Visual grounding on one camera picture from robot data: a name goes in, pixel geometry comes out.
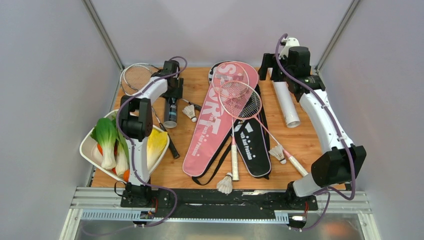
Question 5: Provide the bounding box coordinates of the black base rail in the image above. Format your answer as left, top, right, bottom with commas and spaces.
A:
120, 188, 318, 220

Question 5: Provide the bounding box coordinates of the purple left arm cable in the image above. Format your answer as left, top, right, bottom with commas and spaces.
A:
114, 56, 188, 229

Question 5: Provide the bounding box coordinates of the orange carrot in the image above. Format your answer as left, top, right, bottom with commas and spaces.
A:
111, 167, 130, 182

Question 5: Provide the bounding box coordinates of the pink racket upper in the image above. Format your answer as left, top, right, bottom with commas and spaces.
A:
211, 61, 249, 182

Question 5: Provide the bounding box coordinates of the green leafy vegetable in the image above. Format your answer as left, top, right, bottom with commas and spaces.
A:
111, 114, 129, 177

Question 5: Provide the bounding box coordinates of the yellow white cabbage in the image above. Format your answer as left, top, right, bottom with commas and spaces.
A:
146, 128, 168, 171

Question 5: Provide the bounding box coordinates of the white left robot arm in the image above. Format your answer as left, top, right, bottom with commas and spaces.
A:
116, 57, 183, 207

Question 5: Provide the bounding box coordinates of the shuttlecock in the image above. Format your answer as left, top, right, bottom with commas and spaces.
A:
182, 104, 197, 123
216, 172, 233, 195
268, 144, 287, 165

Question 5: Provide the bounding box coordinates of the white silver racket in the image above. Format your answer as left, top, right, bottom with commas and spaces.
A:
119, 62, 160, 96

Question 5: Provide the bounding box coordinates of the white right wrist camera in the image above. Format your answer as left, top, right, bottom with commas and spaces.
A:
279, 37, 300, 59

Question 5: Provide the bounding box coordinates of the green bok choy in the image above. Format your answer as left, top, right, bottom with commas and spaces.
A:
90, 117, 117, 170

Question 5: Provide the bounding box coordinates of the white shuttlecock tube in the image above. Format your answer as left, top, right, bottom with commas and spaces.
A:
272, 80, 301, 128

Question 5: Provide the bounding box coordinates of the pink racket cover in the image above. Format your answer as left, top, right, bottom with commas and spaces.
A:
181, 61, 260, 178

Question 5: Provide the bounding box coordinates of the pink racket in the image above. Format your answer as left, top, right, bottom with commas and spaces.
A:
229, 81, 309, 177
211, 61, 249, 182

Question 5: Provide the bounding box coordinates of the pink racket lower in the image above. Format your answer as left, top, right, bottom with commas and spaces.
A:
229, 81, 309, 177

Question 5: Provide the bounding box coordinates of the white vegetable tray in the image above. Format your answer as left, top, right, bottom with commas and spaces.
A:
79, 125, 171, 185

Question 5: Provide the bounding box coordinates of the black silver racket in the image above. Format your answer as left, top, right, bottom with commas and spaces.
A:
119, 64, 202, 160

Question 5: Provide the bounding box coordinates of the black shuttlecock tube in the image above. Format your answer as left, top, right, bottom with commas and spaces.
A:
163, 97, 178, 129

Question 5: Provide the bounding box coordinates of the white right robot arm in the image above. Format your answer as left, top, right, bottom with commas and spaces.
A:
258, 46, 367, 209

